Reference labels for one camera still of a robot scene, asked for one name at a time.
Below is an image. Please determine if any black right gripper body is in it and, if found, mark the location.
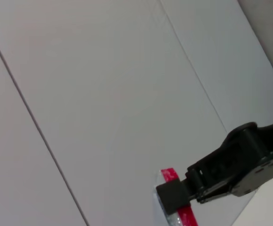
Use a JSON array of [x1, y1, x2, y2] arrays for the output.
[[221, 117, 273, 197]]

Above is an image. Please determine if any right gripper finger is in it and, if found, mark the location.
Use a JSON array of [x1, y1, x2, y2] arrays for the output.
[[156, 146, 232, 215], [196, 185, 236, 204]]

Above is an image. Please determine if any transparent document bag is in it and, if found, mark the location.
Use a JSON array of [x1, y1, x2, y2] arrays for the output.
[[150, 167, 199, 226]]

